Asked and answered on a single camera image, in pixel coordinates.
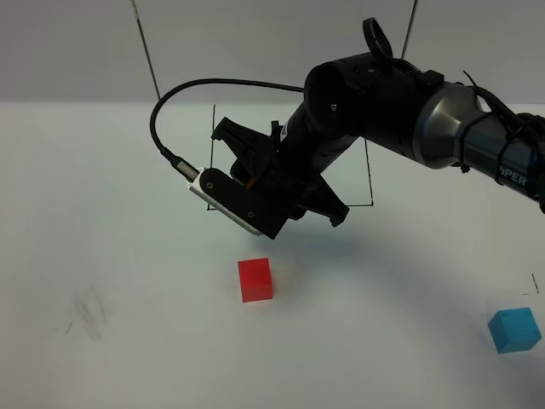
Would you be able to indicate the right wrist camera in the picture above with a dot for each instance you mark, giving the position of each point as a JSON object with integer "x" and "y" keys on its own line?
{"x": 244, "y": 207}

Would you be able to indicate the blue loose block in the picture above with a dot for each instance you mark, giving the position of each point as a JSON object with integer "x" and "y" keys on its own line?
{"x": 514, "y": 330}

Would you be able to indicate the orange block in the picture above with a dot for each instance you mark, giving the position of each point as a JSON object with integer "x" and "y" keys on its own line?
{"x": 250, "y": 183}

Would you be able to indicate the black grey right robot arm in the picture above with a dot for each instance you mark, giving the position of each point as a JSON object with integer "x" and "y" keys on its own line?
{"x": 416, "y": 114}

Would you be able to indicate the red block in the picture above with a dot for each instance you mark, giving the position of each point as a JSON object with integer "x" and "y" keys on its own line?
{"x": 255, "y": 280}

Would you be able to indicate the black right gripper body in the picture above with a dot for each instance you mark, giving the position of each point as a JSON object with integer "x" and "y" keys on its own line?
{"x": 287, "y": 165}

